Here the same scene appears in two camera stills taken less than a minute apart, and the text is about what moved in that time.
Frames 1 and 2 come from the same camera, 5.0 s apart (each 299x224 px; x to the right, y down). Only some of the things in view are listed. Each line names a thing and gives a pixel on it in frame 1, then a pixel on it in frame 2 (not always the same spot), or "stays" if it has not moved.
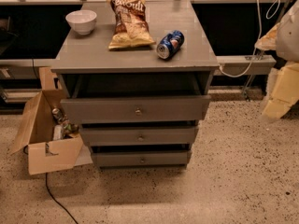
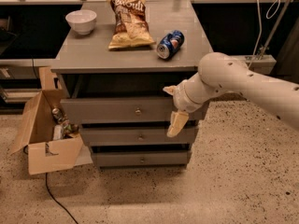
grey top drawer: [137, 109] stays
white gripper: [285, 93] → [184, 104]
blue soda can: [170, 44] stays
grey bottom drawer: [139, 159] stays
